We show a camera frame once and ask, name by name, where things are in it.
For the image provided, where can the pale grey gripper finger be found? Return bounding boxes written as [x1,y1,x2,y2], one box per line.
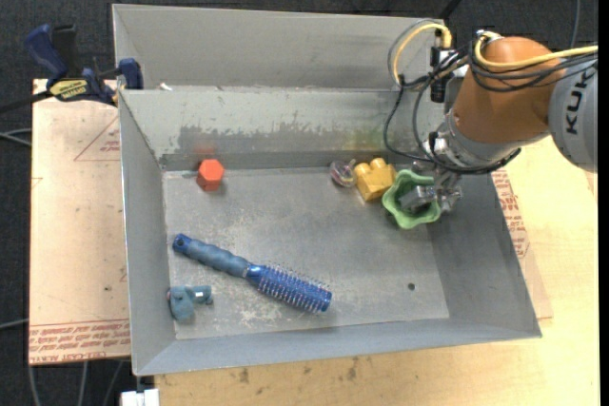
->
[398,196,431,213]
[403,184,433,202]

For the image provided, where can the green flower-shaped cup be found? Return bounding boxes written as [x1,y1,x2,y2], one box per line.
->
[381,168,442,231]

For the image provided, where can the yellow toy brick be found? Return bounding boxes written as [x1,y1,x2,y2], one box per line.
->
[353,156,398,203]

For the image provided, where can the small multicoloured spinning top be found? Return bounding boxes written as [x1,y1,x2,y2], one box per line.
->
[328,159,358,189]

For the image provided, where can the grey metal bin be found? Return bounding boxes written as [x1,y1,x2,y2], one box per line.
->
[111,3,543,377]

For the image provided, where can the blue hairbrush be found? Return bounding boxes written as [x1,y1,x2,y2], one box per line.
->
[171,232,334,315]

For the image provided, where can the orange hexagonal block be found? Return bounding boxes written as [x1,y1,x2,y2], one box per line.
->
[195,158,226,193]

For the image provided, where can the blue-grey toy figure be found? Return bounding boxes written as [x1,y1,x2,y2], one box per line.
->
[166,284,215,324]

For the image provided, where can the brown cardboard board, red print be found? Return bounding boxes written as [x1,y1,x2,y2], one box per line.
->
[28,78,556,367]

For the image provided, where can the black cylinder on white bracket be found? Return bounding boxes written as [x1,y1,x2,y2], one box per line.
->
[429,43,459,104]

